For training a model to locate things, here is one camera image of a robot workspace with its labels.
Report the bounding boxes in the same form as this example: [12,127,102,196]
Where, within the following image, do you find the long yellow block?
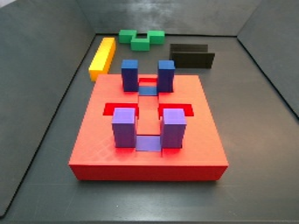
[89,37,117,81]

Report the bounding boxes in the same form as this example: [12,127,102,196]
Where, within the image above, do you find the red slotted base board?
[70,74,229,181]

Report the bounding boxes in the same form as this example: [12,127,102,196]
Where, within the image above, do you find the purple U-shaped block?
[113,108,187,152]

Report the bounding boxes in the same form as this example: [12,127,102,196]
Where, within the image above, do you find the dark blue U-shaped block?
[122,59,175,96]

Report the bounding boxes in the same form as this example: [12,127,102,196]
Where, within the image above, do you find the green stepped block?
[118,30,165,52]

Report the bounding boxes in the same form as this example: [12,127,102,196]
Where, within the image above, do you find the black U-shaped bracket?
[170,44,215,69]

